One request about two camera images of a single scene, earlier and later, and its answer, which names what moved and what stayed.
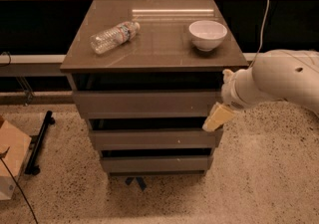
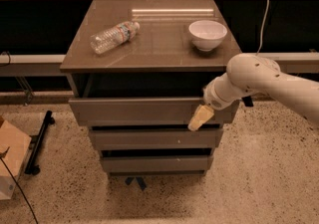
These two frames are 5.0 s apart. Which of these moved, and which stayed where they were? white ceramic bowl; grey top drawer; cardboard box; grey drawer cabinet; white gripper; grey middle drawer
Moved: white gripper; grey top drawer
Stayed: cardboard box; grey middle drawer; white ceramic bowl; grey drawer cabinet
